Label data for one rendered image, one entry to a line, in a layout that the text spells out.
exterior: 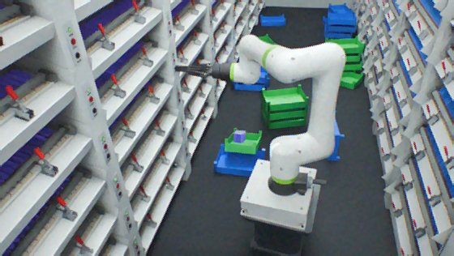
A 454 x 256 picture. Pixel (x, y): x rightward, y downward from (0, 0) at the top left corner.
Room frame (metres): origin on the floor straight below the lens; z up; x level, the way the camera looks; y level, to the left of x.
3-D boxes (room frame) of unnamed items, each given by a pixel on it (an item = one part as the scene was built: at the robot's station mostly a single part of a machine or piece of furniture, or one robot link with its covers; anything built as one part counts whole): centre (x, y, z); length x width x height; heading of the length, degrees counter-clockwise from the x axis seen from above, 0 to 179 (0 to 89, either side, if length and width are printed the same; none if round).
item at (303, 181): (1.14, -0.31, 0.41); 0.26 x 0.15 x 0.06; 74
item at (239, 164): (1.72, -0.08, 0.04); 0.30 x 0.20 x 0.08; 75
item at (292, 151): (1.16, -0.26, 0.53); 0.16 x 0.13 x 0.19; 105
